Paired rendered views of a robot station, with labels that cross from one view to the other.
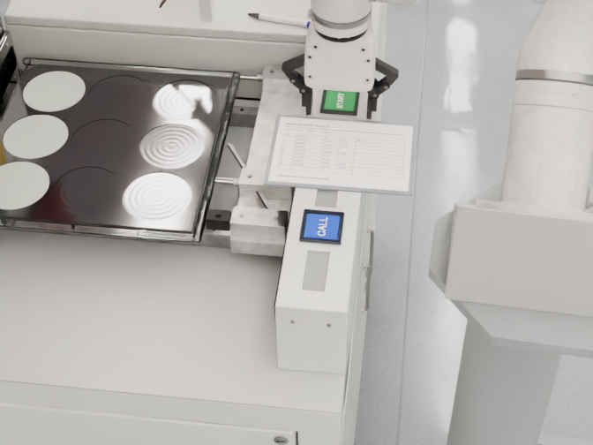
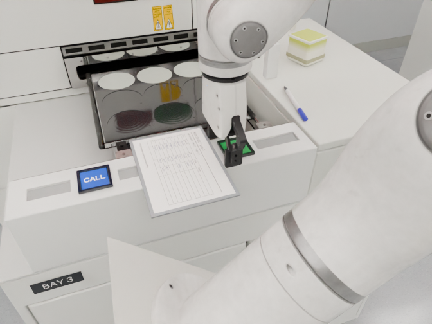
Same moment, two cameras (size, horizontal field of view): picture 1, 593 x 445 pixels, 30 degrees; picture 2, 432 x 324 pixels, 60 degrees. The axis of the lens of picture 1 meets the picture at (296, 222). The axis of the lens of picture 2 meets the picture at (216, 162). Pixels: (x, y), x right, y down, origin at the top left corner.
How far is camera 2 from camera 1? 1.32 m
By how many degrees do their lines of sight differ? 45
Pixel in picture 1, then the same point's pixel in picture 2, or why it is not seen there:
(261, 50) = (272, 110)
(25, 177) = (123, 81)
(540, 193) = (189, 314)
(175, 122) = (193, 108)
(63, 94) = (189, 72)
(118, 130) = (175, 94)
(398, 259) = not seen: outside the picture
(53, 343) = (39, 141)
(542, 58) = (303, 205)
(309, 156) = (166, 151)
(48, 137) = (155, 78)
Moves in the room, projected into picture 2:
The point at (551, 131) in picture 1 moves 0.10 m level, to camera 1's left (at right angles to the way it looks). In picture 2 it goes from (242, 274) to (202, 213)
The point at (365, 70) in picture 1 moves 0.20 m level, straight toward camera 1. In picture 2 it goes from (217, 116) to (89, 145)
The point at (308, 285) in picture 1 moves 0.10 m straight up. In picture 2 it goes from (34, 192) to (13, 144)
